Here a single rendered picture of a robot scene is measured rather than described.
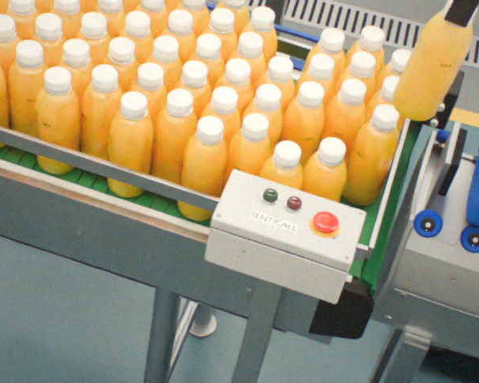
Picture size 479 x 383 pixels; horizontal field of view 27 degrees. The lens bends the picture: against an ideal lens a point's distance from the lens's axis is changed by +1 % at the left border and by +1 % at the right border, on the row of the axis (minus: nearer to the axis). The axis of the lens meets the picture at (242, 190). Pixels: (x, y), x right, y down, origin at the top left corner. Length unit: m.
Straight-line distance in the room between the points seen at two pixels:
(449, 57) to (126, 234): 0.60
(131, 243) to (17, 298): 0.97
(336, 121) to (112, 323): 1.12
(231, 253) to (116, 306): 1.20
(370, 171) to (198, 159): 0.29
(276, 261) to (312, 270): 0.05
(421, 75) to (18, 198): 0.69
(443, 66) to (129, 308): 1.40
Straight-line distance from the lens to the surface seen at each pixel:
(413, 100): 1.42
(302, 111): 1.57
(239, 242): 1.37
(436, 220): 1.60
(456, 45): 1.36
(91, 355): 2.50
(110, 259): 1.71
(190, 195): 1.54
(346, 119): 1.60
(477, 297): 1.68
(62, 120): 1.56
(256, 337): 1.60
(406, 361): 1.93
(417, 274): 1.66
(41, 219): 1.70
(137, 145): 1.53
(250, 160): 1.51
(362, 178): 1.63
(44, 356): 2.50
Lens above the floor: 2.15
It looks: 49 degrees down
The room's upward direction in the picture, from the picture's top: 12 degrees clockwise
